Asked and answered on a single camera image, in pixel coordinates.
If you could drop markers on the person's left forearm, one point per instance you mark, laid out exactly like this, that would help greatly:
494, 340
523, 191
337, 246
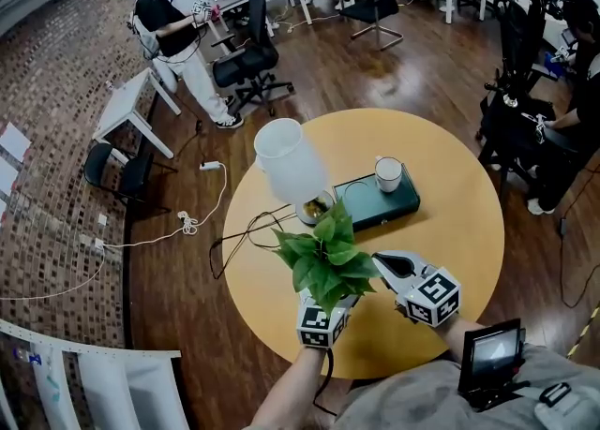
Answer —
286, 390

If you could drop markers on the person's grey shirt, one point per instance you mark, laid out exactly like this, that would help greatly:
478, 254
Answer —
412, 400

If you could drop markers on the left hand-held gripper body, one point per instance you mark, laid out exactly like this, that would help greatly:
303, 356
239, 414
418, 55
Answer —
319, 325

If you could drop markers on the white table lamp brass base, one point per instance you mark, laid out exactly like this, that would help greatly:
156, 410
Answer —
290, 161

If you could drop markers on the white shelf rack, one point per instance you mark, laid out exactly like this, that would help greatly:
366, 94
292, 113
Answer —
140, 395

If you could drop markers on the black cantilever chair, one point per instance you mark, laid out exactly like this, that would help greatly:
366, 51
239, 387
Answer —
375, 6

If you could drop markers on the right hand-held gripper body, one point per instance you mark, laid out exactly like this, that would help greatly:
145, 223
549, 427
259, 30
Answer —
433, 299

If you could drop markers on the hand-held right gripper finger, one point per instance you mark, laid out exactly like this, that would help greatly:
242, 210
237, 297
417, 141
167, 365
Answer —
391, 280
408, 256

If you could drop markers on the dark green box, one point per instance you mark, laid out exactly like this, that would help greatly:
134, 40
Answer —
375, 210

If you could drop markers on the yellow black striped tape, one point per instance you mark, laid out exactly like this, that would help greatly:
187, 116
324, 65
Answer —
583, 332

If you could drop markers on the white paper sheet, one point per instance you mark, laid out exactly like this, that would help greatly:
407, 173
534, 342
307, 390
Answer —
7, 174
14, 141
3, 209

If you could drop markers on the green plant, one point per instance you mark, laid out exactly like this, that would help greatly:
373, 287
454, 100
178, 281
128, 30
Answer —
328, 259

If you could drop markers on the black chest-mounted screen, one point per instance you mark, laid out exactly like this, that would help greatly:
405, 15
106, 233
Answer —
492, 353

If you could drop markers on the person's right forearm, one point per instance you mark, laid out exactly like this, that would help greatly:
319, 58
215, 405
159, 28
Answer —
461, 336

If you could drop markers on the black office chair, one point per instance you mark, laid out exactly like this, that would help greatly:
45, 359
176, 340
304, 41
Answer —
511, 123
244, 63

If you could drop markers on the black coat rack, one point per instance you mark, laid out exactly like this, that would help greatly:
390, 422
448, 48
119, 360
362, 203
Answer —
536, 20

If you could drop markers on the small white table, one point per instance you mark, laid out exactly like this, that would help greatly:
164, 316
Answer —
126, 100

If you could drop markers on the white cup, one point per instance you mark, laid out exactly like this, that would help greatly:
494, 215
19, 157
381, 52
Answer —
388, 175

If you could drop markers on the black stool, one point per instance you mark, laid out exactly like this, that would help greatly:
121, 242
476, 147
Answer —
100, 166

